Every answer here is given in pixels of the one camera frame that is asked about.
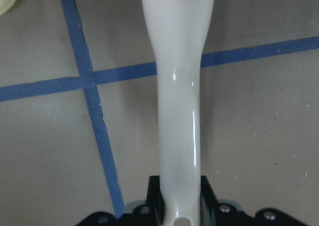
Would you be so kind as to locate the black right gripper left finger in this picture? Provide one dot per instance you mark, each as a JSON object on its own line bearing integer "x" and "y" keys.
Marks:
{"x": 154, "y": 198}

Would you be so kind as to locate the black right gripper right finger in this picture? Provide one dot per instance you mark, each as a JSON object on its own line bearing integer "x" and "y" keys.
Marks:
{"x": 208, "y": 203}

